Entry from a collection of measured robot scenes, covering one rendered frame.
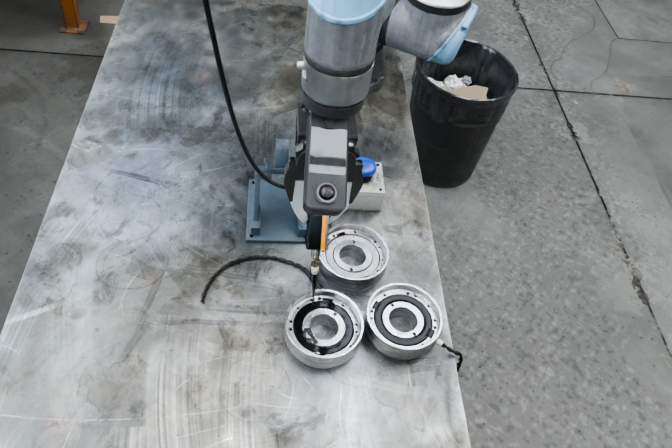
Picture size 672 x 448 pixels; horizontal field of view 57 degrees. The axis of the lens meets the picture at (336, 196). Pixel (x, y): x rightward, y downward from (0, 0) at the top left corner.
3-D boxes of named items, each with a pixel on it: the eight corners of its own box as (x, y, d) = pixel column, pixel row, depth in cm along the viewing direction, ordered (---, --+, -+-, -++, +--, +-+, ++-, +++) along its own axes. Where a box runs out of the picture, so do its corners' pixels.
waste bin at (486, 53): (489, 198, 221) (530, 104, 190) (396, 193, 217) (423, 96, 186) (471, 134, 244) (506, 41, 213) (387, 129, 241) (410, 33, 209)
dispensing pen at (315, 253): (303, 310, 83) (309, 187, 79) (301, 298, 87) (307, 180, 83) (319, 311, 83) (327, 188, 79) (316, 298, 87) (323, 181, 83)
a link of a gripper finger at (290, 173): (314, 195, 80) (329, 146, 74) (315, 205, 79) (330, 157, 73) (278, 191, 79) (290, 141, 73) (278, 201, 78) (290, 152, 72)
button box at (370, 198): (381, 211, 102) (386, 191, 99) (338, 209, 101) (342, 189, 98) (377, 176, 108) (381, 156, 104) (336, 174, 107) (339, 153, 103)
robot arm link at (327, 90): (377, 80, 64) (298, 75, 63) (370, 114, 67) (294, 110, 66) (370, 38, 69) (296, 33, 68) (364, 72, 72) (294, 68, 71)
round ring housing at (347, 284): (396, 284, 93) (402, 267, 90) (333, 305, 89) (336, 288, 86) (365, 232, 99) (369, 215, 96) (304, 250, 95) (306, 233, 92)
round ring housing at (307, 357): (356, 379, 82) (360, 364, 79) (276, 366, 81) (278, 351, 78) (362, 311, 89) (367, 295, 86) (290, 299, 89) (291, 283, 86)
